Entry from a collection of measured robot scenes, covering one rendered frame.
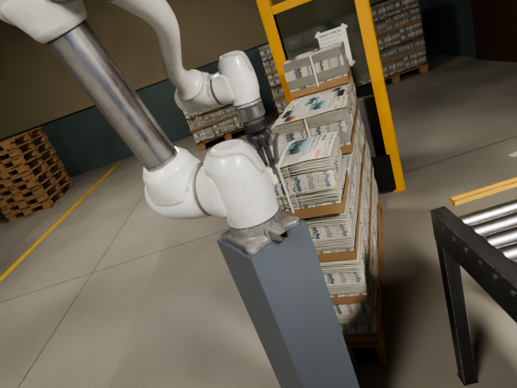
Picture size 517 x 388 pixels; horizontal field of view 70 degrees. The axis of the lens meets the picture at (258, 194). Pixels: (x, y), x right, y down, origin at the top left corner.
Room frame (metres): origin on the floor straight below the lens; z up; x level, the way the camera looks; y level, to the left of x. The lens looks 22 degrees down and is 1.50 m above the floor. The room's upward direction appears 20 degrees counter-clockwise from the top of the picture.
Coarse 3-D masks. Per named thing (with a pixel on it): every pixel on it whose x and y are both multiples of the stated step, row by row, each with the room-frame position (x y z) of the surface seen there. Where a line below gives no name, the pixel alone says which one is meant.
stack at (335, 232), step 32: (352, 160) 1.69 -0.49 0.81; (352, 192) 1.44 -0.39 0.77; (320, 224) 1.25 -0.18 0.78; (352, 224) 1.31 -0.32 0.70; (352, 288) 1.23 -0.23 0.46; (384, 288) 1.68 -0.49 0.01; (352, 320) 1.25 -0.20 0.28; (384, 320) 1.44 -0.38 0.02; (352, 352) 1.27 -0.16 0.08; (384, 352) 1.25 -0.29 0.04
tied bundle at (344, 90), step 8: (336, 88) 2.28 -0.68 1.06; (344, 88) 2.20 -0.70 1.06; (312, 96) 2.29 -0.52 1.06; (320, 96) 2.21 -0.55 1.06; (328, 96) 2.13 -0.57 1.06; (336, 96) 2.05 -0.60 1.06; (296, 104) 2.24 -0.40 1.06; (304, 104) 2.16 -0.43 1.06; (352, 104) 2.21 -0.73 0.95; (352, 112) 2.08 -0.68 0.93; (352, 120) 2.03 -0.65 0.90
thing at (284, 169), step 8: (288, 144) 1.49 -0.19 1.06; (296, 144) 1.45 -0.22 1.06; (288, 152) 1.39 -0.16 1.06; (288, 160) 1.30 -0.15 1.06; (280, 168) 1.26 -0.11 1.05; (288, 176) 1.26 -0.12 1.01; (280, 184) 1.27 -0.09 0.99; (288, 184) 1.26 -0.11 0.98; (280, 192) 1.27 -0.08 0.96; (288, 192) 1.26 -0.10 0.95; (296, 200) 1.25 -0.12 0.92; (288, 208) 1.27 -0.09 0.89; (296, 208) 1.26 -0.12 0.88
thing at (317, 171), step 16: (304, 144) 1.41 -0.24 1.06; (320, 144) 1.34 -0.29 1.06; (336, 144) 1.35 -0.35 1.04; (304, 160) 1.22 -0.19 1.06; (320, 160) 1.20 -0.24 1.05; (336, 160) 1.29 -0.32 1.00; (304, 176) 1.23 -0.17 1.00; (320, 176) 1.20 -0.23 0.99; (336, 176) 1.23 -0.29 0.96; (304, 192) 1.23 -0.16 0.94; (320, 192) 1.21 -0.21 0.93; (336, 192) 1.18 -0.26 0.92
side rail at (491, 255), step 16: (432, 224) 1.06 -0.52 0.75; (448, 224) 0.95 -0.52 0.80; (464, 224) 0.93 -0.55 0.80; (448, 240) 0.96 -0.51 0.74; (464, 240) 0.86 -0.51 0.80; (480, 240) 0.83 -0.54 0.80; (464, 256) 0.87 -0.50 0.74; (480, 256) 0.78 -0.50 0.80; (496, 256) 0.75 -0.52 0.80; (480, 272) 0.79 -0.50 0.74; (496, 272) 0.71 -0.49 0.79; (512, 272) 0.69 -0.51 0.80; (496, 288) 0.72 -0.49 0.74; (512, 288) 0.65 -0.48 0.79; (512, 304) 0.66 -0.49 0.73
